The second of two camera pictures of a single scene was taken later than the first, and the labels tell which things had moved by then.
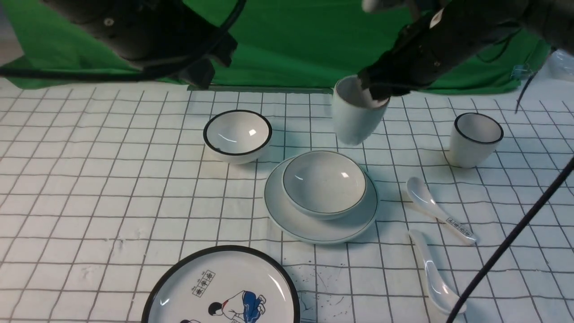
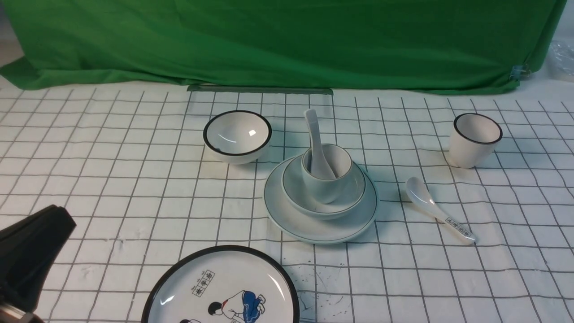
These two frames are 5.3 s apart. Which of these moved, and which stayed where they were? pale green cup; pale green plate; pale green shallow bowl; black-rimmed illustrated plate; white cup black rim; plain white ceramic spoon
Moved: pale green cup; plain white ceramic spoon
Stayed: black-rimmed illustrated plate; white cup black rim; pale green shallow bowl; pale green plate
